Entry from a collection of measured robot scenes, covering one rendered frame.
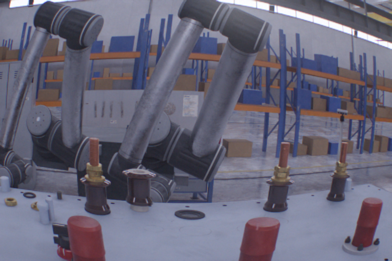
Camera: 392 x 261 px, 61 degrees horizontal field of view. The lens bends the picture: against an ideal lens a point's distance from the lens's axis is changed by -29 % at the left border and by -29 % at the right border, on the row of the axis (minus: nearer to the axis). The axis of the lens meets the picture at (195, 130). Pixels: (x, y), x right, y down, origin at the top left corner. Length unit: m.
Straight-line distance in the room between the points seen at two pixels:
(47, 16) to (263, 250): 1.34
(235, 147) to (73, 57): 8.01
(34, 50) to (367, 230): 1.51
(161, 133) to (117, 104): 3.72
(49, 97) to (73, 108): 6.88
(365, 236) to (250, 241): 0.34
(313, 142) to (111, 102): 5.82
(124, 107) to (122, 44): 3.11
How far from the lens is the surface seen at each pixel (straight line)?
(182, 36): 1.68
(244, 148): 9.61
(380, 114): 12.02
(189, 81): 9.16
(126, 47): 8.82
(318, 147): 10.48
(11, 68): 5.69
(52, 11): 1.73
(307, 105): 10.27
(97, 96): 5.87
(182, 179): 2.50
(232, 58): 1.75
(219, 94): 1.89
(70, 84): 1.86
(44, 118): 2.31
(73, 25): 1.65
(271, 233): 0.76
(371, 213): 0.94
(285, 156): 1.26
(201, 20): 1.68
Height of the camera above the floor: 1.75
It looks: 7 degrees down
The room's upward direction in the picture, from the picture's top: 4 degrees clockwise
